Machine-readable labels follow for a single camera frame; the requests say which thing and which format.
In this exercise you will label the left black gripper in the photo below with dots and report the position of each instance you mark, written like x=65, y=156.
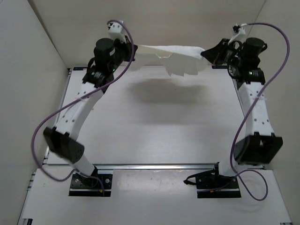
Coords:
x=129, y=44

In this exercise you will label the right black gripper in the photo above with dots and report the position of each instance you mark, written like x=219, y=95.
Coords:
x=215, y=56

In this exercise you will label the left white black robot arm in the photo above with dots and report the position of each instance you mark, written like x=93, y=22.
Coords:
x=62, y=138

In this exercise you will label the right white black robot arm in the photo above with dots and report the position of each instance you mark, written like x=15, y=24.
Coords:
x=260, y=144

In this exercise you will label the right blue corner label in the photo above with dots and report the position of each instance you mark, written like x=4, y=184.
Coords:
x=219, y=67

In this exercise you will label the blue corner label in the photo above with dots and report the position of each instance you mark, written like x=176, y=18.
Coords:
x=79, y=68
x=219, y=67

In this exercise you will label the left blue corner label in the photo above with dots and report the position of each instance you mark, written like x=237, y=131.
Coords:
x=79, y=68

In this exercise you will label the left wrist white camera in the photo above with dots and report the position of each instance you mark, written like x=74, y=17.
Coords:
x=115, y=31

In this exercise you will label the aluminium front rail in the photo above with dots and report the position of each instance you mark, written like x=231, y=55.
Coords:
x=154, y=166

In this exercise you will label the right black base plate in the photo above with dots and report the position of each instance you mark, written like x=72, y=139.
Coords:
x=211, y=185

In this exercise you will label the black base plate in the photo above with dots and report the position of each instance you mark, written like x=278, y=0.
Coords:
x=211, y=185
x=87, y=187

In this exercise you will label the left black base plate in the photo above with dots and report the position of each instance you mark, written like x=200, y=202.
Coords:
x=87, y=187

